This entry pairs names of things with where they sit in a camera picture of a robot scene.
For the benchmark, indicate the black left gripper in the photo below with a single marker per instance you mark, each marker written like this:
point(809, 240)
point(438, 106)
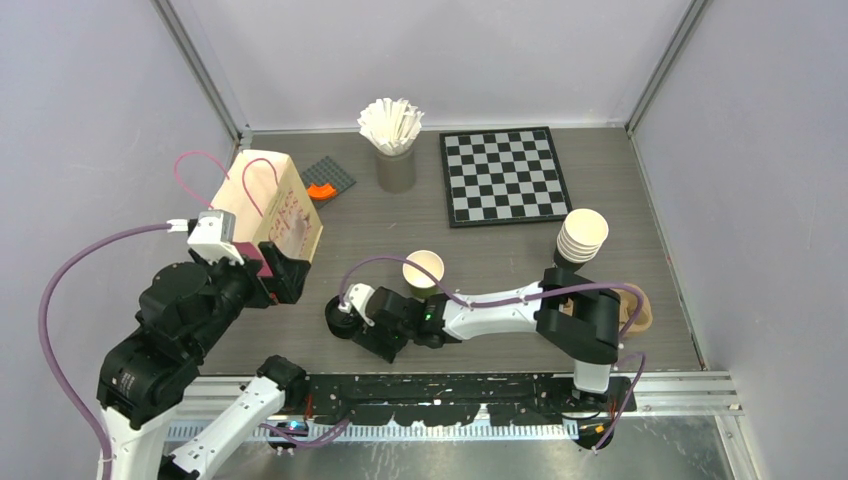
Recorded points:
point(289, 274)

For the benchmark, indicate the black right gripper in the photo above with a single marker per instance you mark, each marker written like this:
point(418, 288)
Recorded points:
point(371, 338)

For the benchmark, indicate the green paper cup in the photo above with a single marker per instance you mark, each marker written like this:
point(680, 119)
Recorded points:
point(422, 272)

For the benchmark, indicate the stack of black lids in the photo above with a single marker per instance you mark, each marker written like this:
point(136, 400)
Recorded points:
point(341, 324)

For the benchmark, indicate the stack of paper cups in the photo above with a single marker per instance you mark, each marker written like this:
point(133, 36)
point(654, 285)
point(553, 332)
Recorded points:
point(580, 238)

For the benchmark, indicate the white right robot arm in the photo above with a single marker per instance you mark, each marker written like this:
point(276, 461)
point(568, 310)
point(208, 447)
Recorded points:
point(534, 308)

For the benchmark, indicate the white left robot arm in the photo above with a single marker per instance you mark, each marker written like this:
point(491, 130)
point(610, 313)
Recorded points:
point(183, 314)

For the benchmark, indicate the orange plastic piece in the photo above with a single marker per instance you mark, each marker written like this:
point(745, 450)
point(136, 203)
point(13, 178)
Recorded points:
point(320, 193)

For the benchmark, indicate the grey lego baseplate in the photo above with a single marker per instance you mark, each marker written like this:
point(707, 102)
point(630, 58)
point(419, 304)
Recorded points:
point(327, 170)

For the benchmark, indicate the grey straw holder cup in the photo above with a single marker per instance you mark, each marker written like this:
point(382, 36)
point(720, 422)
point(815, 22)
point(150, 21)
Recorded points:
point(396, 174)

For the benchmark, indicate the black white chessboard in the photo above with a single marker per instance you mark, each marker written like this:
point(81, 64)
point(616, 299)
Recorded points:
point(502, 177)

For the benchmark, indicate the white wrapped straws bundle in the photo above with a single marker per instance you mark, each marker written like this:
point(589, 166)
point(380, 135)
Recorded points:
point(391, 126)

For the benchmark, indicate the brown pulp cup carrier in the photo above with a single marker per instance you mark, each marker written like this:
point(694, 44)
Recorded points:
point(639, 311)

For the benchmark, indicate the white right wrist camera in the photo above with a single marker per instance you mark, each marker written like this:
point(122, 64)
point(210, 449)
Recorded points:
point(355, 300)

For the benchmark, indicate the paper gift bag pink handles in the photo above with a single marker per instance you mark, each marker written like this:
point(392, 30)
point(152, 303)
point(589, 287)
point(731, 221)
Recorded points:
point(265, 192)

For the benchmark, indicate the aluminium frame rail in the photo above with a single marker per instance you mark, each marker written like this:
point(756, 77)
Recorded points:
point(663, 394)

